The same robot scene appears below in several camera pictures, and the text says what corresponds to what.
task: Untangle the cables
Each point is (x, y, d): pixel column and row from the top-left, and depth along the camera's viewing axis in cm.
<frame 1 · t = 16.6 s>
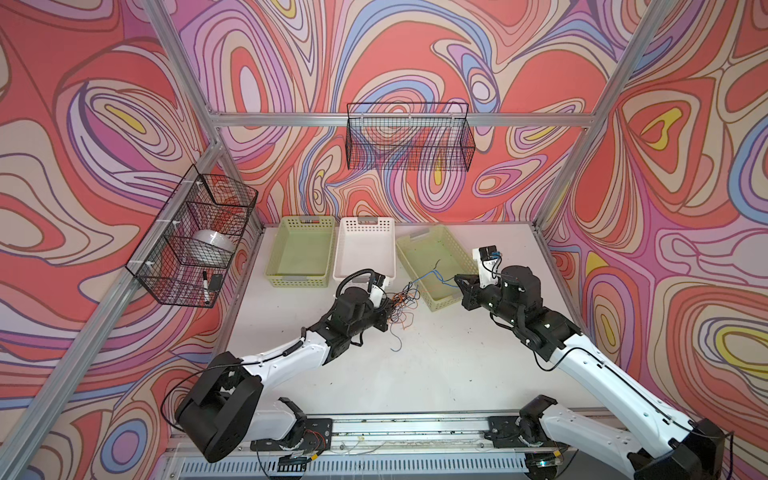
left hand: (397, 302, 83), fingers closed
right hand: (459, 283, 75), fingers closed
left green plastic basket: (300, 261, 103), point 7 cm above the table
white plastic basket: (364, 243, 115), point 2 cm above the table
right green plastic basket: (431, 257, 110), point 3 cm above the table

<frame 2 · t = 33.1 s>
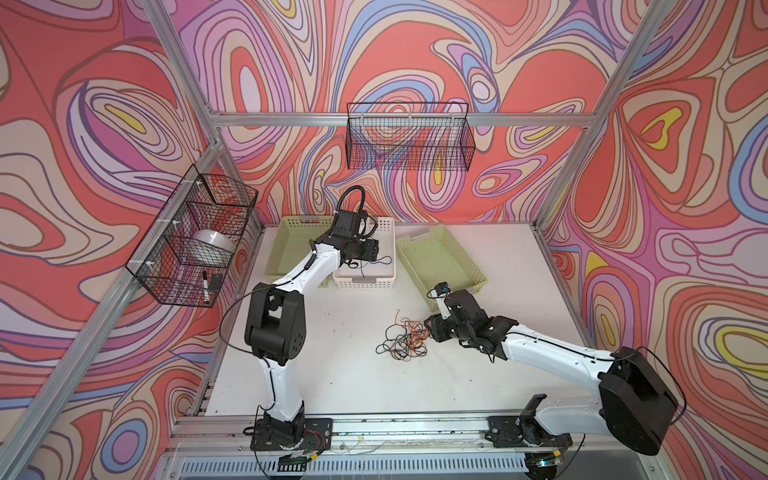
left hand: (371, 244, 94), fingers open
right hand: (433, 327, 86), fingers open
the named things where they were.

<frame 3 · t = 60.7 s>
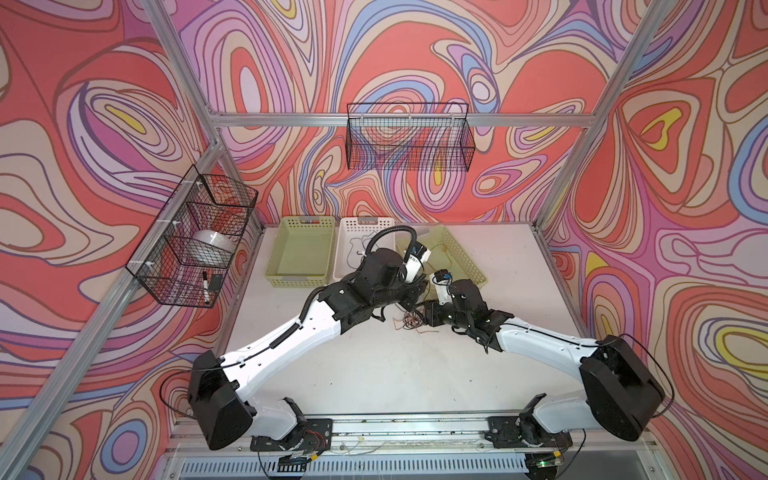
left hand: (431, 278, 70), fingers closed
right hand: (422, 312, 86), fingers open
the named things where they were.

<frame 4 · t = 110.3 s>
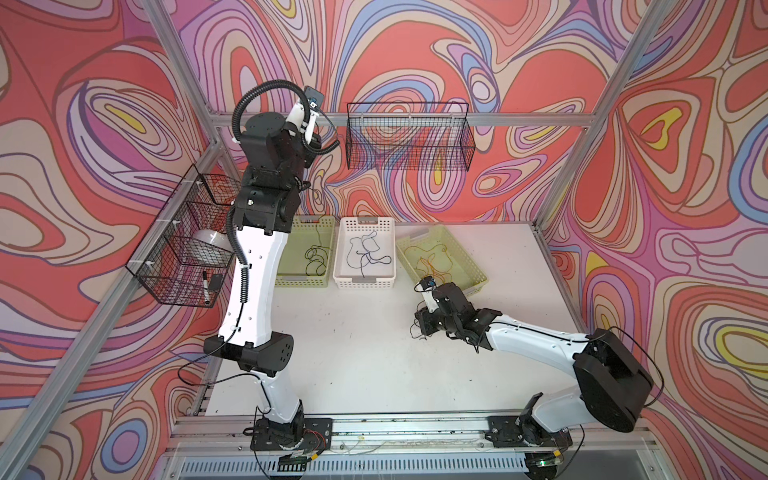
left hand: (287, 111, 58), fingers closed
right hand: (418, 320, 86), fingers closed
the named things where they were.

